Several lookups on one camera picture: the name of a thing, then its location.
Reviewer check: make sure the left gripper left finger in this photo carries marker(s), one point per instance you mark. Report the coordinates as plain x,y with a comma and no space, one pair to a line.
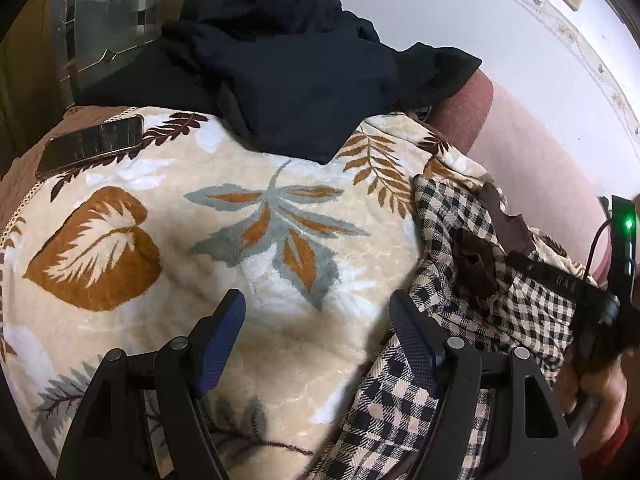
110,438

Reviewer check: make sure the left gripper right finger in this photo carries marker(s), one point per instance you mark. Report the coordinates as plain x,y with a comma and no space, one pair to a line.
527,437

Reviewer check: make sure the black beige checkered shirt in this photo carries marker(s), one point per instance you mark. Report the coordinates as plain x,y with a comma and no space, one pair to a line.
390,413

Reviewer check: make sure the person's right hand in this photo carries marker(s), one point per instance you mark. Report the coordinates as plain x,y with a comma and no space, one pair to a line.
609,385

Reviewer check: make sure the pink brown sofa backrest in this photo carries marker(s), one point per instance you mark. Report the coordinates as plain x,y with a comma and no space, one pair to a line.
543,186

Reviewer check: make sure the leaf pattern fleece blanket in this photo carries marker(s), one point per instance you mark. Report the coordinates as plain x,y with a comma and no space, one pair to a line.
133,253

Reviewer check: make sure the black smartphone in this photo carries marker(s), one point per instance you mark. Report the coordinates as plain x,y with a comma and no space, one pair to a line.
92,144

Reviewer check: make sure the black garment pile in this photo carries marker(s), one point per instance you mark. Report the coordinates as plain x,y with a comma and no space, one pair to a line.
290,77

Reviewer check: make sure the dark glass cabinet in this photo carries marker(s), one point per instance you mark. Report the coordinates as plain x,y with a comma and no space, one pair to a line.
54,49

